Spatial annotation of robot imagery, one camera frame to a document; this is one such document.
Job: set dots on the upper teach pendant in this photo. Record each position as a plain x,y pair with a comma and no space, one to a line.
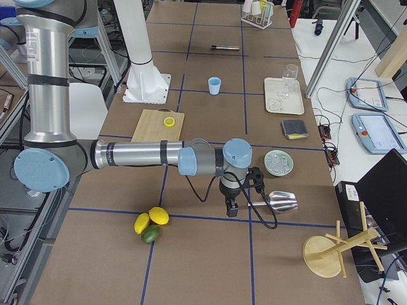
366,94

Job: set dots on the white wire cup rack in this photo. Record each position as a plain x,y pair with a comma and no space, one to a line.
257,13

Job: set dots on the white chair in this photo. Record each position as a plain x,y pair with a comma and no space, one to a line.
87,110

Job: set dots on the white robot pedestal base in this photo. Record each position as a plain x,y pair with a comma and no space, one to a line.
145,83

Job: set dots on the grey folded cloth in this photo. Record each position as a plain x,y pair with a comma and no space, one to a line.
294,129

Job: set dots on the cream bear tray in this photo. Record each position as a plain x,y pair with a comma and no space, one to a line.
280,99

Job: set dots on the lower teach pendant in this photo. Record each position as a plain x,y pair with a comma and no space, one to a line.
377,134

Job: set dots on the wooden cup tree stand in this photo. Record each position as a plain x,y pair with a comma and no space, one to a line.
323,254

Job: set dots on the black power strip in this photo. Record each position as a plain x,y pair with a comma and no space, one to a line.
330,150

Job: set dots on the steel muddler black tip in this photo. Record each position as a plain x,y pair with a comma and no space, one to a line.
227,48

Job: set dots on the teach pendant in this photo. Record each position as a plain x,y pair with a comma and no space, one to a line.
366,94
377,134

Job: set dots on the yellow lemon right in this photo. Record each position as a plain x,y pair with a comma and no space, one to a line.
159,215

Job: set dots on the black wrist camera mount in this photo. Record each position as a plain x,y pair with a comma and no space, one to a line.
255,179

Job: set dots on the green lime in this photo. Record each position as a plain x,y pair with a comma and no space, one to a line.
150,234

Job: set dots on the black monitor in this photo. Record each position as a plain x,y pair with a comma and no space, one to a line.
383,191

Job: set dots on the clear wine glass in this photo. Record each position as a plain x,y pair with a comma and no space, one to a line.
288,80

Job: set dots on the yellow lemon slice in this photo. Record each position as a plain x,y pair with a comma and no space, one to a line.
169,121

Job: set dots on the green bowl of ice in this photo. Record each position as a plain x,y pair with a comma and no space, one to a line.
278,163

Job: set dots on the bamboo cutting board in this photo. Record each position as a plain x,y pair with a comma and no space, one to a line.
150,127

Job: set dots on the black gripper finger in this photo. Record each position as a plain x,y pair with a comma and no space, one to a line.
231,207

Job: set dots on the light blue plastic cup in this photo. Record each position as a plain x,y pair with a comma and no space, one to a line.
214,84

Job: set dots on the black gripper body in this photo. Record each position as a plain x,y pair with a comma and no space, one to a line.
231,196

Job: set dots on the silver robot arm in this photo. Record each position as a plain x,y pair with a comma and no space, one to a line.
52,154

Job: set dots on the steel ice scoop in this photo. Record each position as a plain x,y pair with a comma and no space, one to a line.
279,201

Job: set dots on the yellow lemon left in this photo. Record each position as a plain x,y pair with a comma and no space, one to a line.
141,223

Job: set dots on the aluminium frame post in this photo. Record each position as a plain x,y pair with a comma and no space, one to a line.
343,20

